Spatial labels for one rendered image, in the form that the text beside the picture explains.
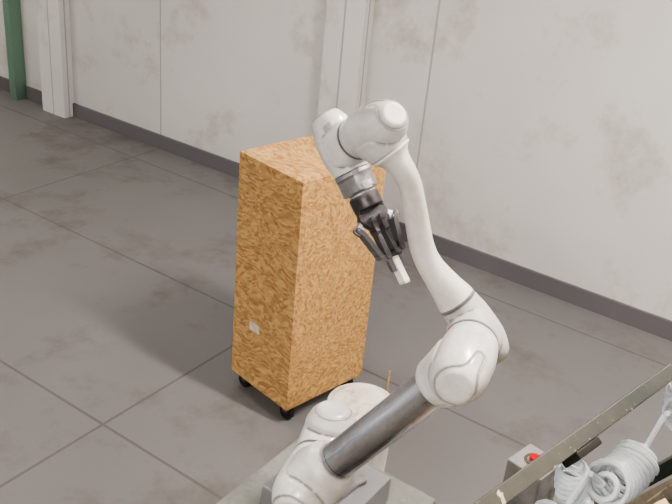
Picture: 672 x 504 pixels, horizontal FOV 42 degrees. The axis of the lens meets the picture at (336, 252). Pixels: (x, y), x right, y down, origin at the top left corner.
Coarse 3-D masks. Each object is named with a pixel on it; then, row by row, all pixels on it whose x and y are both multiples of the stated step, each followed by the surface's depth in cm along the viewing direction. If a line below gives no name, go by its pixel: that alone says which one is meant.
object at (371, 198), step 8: (368, 192) 205; (376, 192) 206; (352, 200) 206; (360, 200) 204; (368, 200) 204; (376, 200) 205; (352, 208) 207; (360, 208) 205; (368, 208) 206; (376, 208) 208; (384, 208) 208; (360, 216) 206; (368, 216) 206; (376, 216) 207; (368, 224) 206
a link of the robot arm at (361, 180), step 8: (360, 168) 204; (368, 168) 205; (344, 176) 204; (352, 176) 203; (360, 176) 204; (368, 176) 205; (344, 184) 205; (352, 184) 204; (360, 184) 203; (368, 184) 204; (376, 184) 207; (344, 192) 206; (352, 192) 204; (360, 192) 205
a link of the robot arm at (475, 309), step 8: (472, 296) 211; (464, 304) 210; (472, 304) 210; (480, 304) 211; (456, 312) 210; (464, 312) 210; (472, 312) 209; (480, 312) 209; (488, 312) 212; (448, 320) 213; (456, 320) 209; (464, 320) 207; (472, 320) 206; (480, 320) 207; (488, 320) 208; (496, 320) 213; (448, 328) 210; (496, 328) 209; (496, 336) 206; (504, 336) 213; (504, 344) 212; (504, 352) 212
